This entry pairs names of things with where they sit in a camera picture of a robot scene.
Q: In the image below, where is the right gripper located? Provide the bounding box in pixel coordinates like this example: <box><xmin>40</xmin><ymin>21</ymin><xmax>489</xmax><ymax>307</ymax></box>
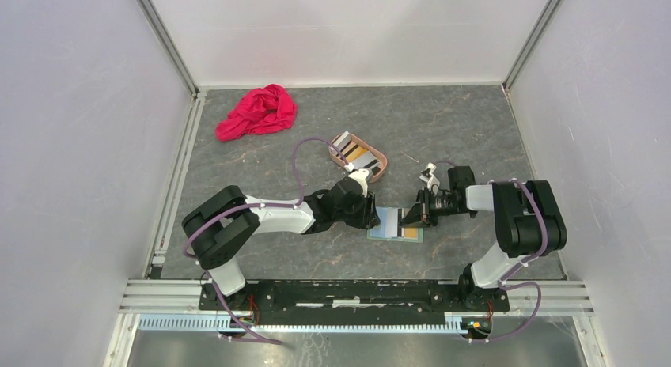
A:
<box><xmin>397</xmin><ymin>187</ymin><xmax>463</xmax><ymax>228</ymax></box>

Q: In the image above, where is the gold card black stripe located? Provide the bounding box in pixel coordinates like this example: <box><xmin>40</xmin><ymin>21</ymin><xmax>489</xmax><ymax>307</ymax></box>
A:
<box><xmin>400</xmin><ymin>228</ymin><xmax>423</xmax><ymax>242</ymax></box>

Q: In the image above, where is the silver card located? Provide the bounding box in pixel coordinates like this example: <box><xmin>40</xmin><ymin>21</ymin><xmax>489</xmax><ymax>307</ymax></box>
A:
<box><xmin>387</xmin><ymin>208</ymin><xmax>418</xmax><ymax>239</ymax></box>

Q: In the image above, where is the green card holder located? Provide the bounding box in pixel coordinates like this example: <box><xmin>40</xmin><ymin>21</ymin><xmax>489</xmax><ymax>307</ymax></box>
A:
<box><xmin>366</xmin><ymin>206</ymin><xmax>423</xmax><ymax>243</ymax></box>

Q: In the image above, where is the pink oval tray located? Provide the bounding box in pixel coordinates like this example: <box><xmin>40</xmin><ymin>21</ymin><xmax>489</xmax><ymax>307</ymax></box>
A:
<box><xmin>329</xmin><ymin>134</ymin><xmax>388</xmax><ymax>183</ymax></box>

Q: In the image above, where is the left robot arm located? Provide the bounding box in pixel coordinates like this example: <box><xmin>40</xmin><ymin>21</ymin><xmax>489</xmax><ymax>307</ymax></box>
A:
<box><xmin>181</xmin><ymin>176</ymin><xmax>381</xmax><ymax>310</ymax></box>

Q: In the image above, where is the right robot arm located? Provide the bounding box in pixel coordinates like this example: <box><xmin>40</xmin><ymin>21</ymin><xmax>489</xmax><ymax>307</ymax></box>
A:
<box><xmin>399</xmin><ymin>163</ymin><xmax>567</xmax><ymax>310</ymax></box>

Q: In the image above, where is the gold striped card in tray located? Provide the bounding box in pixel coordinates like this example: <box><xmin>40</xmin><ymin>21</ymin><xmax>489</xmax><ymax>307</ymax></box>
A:
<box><xmin>343</xmin><ymin>144</ymin><xmax>369</xmax><ymax>163</ymax></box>

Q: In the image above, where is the stack of silver cards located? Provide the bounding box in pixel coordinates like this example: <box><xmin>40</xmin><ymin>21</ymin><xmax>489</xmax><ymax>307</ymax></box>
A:
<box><xmin>329</xmin><ymin>131</ymin><xmax>351</xmax><ymax>154</ymax></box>

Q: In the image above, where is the red crumpled cloth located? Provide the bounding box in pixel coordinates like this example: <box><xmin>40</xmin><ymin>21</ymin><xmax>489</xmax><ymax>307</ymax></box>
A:
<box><xmin>214</xmin><ymin>84</ymin><xmax>298</xmax><ymax>142</ymax></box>

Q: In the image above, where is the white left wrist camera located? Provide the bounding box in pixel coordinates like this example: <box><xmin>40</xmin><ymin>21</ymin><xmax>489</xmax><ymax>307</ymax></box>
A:
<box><xmin>345</xmin><ymin>163</ymin><xmax>371</xmax><ymax>196</ymax></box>

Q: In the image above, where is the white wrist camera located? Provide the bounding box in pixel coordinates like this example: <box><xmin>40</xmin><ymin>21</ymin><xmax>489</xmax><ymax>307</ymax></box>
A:
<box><xmin>345</xmin><ymin>163</ymin><xmax>371</xmax><ymax>196</ymax></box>
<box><xmin>419</xmin><ymin>163</ymin><xmax>440</xmax><ymax>194</ymax></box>

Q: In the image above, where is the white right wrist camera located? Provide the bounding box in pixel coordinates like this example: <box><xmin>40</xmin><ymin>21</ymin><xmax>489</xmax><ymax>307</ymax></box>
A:
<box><xmin>419</xmin><ymin>163</ymin><xmax>440</xmax><ymax>194</ymax></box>

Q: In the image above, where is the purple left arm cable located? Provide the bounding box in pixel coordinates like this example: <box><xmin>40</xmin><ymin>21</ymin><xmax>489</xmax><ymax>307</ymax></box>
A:
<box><xmin>182</xmin><ymin>137</ymin><xmax>351</xmax><ymax>346</ymax></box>

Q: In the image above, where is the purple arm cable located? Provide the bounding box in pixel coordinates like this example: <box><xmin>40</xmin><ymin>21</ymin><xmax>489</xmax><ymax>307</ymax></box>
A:
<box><xmin>182</xmin><ymin>137</ymin><xmax>351</xmax><ymax>346</ymax></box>
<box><xmin>432</xmin><ymin>160</ymin><xmax>549</xmax><ymax>345</ymax></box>

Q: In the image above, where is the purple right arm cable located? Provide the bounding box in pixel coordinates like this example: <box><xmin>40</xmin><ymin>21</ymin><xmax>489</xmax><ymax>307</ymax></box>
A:
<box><xmin>432</xmin><ymin>160</ymin><xmax>549</xmax><ymax>345</ymax></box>

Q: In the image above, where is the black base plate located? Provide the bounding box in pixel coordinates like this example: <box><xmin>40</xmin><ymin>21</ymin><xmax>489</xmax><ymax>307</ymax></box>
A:
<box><xmin>225</xmin><ymin>279</ymin><xmax>510</xmax><ymax>326</ymax></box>

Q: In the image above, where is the white slotted cable duct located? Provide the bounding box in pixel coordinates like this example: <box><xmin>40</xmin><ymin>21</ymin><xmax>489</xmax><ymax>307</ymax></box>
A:
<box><xmin>138</xmin><ymin>313</ymin><xmax>467</xmax><ymax>335</ymax></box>

